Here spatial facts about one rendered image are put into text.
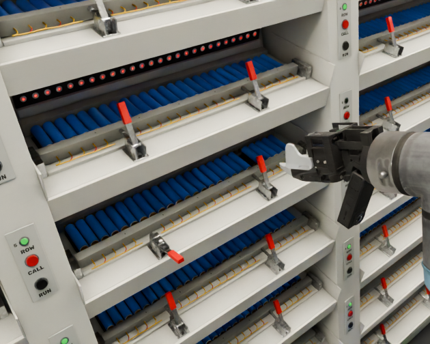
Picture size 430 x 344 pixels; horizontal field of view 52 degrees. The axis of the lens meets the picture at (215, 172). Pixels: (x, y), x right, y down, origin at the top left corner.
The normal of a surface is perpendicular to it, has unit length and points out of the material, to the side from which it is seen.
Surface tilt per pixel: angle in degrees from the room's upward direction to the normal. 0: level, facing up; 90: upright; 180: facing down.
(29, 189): 90
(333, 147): 78
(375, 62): 18
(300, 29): 90
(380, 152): 56
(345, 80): 90
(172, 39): 108
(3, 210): 90
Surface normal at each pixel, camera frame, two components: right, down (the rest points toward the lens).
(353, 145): -0.80, 0.36
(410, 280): 0.04, -0.76
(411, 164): -0.83, 0.01
